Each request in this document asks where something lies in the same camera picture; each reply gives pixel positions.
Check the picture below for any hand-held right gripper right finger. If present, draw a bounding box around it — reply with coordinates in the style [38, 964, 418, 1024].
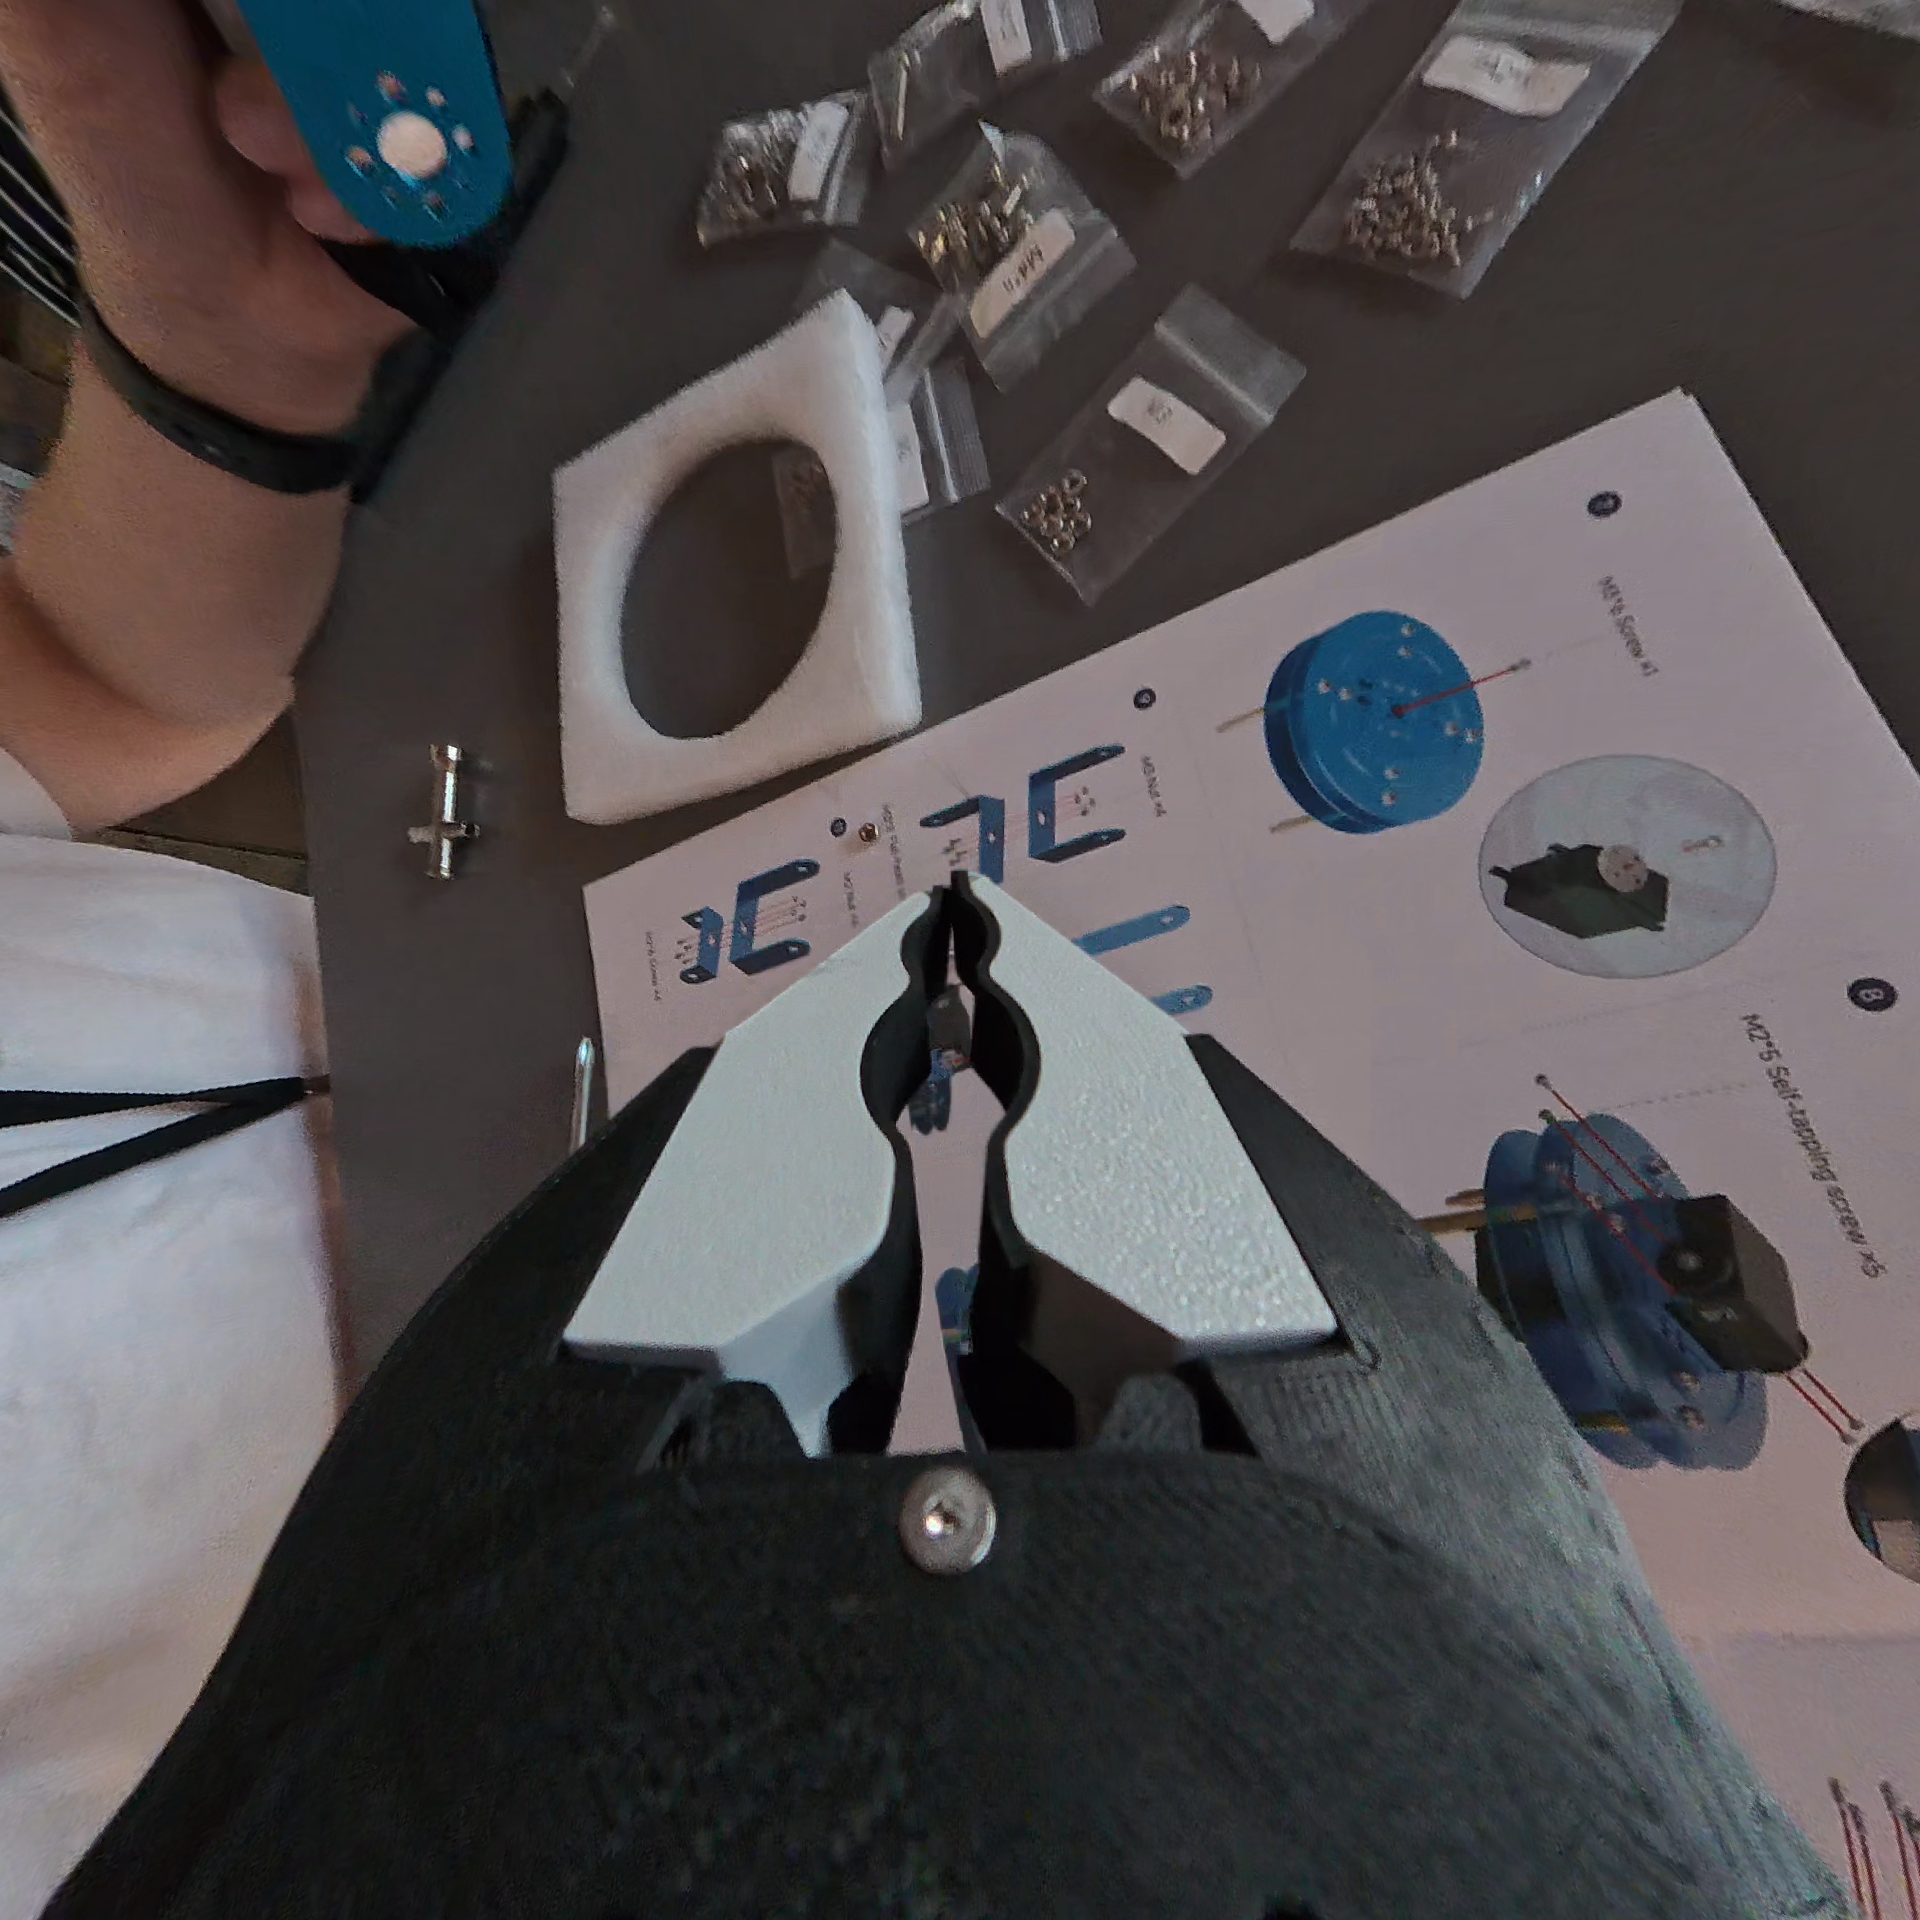
[958, 870, 1343, 1454]

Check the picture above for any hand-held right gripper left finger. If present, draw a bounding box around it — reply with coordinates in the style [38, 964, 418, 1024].
[560, 884, 952, 1460]

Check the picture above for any blue metal bracket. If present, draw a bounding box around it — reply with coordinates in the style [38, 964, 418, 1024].
[231, 0, 516, 251]

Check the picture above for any person's left forearm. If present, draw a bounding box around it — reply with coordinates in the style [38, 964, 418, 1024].
[0, 351, 372, 837]

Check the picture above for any dark grey desk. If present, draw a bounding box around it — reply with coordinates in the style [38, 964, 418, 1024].
[293, 0, 1920, 1359]

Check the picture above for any person's left hand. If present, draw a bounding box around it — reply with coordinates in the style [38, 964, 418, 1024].
[0, 0, 416, 448]

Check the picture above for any black wristband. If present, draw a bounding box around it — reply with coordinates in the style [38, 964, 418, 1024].
[66, 293, 452, 508]

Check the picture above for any printed assembly instruction sheet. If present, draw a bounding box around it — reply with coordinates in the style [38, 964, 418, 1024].
[583, 386, 1920, 1920]

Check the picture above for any person's white shirt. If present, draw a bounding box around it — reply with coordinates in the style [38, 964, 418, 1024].
[0, 750, 356, 1920]

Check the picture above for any group of clear screw bags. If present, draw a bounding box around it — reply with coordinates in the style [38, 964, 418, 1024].
[694, 0, 1684, 605]

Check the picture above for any white foam frame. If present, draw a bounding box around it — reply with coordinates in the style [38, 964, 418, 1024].
[551, 288, 922, 827]

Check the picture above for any black lanyard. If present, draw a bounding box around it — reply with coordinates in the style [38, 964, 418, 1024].
[0, 1075, 335, 1220]

